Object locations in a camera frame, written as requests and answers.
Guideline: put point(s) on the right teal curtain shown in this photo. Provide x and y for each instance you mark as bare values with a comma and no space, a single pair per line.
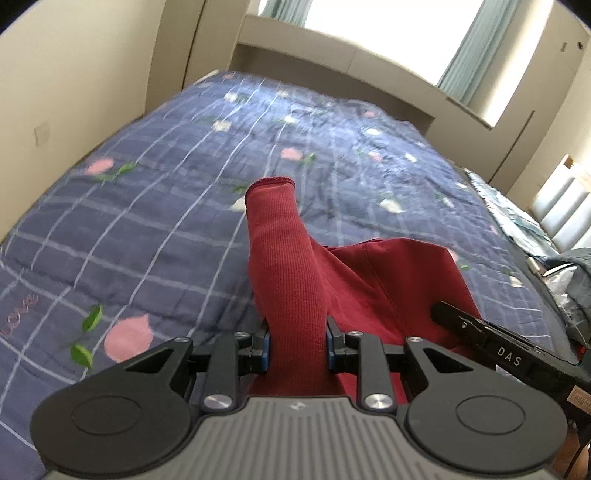
476,52

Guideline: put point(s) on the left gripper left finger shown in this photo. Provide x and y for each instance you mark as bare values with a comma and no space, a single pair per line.
229,358

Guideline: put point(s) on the red long-sleeve sweater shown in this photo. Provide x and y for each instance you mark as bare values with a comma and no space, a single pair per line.
383,287

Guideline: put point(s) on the white charger block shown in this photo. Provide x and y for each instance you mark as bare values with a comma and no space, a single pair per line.
534,266

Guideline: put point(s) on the dark grey quilted blanket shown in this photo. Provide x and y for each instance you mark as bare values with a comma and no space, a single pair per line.
579,287

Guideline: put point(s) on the grey quilted bed cover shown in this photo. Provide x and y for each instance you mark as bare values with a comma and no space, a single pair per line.
562,339

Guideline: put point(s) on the blue plaid floral quilt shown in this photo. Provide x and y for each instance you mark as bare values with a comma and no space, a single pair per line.
148,234

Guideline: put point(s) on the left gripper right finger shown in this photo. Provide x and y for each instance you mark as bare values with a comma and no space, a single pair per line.
363,355

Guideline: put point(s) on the beige window bench cabinet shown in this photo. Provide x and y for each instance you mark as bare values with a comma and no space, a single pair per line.
338,68

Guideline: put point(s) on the teal curtain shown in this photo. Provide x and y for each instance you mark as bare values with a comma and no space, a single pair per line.
294,12
476,52

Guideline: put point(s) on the silver foil bag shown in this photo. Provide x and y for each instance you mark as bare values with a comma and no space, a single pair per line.
576,318

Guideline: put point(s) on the light blue folded cloth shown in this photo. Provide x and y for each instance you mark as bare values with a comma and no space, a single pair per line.
515,223

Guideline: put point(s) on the beige right wardrobe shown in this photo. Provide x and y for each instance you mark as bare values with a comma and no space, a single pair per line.
498,134

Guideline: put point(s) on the padded grey wooden headboard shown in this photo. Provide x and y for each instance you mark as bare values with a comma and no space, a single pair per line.
563,205

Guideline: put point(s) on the left teal curtain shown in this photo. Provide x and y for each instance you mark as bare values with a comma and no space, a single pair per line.
294,12

